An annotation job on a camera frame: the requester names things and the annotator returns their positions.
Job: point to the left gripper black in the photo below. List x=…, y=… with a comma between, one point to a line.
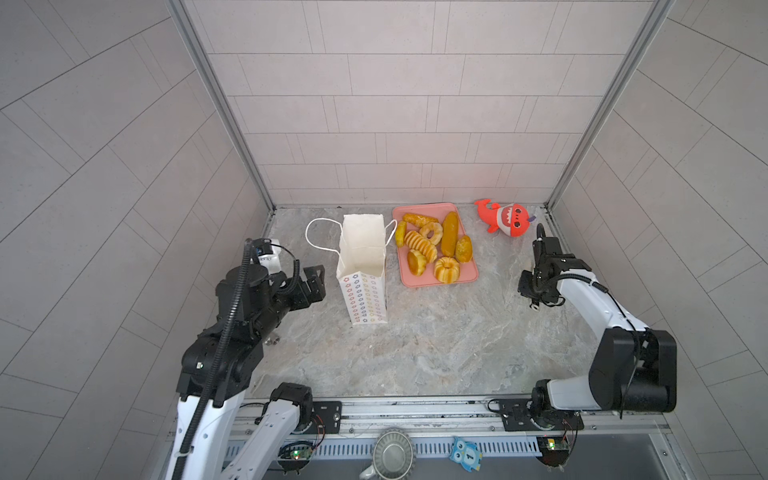
x=315, y=288

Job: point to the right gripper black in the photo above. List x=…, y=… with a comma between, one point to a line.
x=523, y=289

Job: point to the white printed paper bag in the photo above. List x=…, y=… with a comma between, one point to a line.
x=361, y=267

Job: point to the fluted bundt cake bread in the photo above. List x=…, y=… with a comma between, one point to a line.
x=447, y=270

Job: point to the long oval bread loaf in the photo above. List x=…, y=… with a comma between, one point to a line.
x=449, y=240

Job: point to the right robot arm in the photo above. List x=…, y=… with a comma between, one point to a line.
x=634, y=367

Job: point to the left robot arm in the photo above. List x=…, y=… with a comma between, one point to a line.
x=217, y=369

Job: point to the small right bread roll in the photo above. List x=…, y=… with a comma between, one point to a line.
x=464, y=249

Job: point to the round bun bread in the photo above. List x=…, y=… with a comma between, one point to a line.
x=417, y=263

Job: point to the spiral twisted bread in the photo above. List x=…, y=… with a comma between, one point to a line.
x=413, y=240

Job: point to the red shark plush toy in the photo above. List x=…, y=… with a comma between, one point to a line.
x=512, y=219

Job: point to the pink plastic tray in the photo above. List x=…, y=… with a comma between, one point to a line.
x=469, y=271

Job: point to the left circuit board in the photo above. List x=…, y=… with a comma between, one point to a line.
x=297, y=451

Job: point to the circuit board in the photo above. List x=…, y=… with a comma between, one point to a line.
x=297, y=451
x=555, y=451

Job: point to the right circuit board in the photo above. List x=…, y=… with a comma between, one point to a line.
x=555, y=451

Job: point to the blue owl figure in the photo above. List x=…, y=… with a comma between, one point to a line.
x=466, y=454

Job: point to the metal fluted tart mould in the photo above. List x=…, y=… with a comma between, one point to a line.
x=393, y=457

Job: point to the ring donut bread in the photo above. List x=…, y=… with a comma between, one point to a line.
x=433, y=232

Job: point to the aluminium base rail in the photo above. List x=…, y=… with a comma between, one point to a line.
x=472, y=416

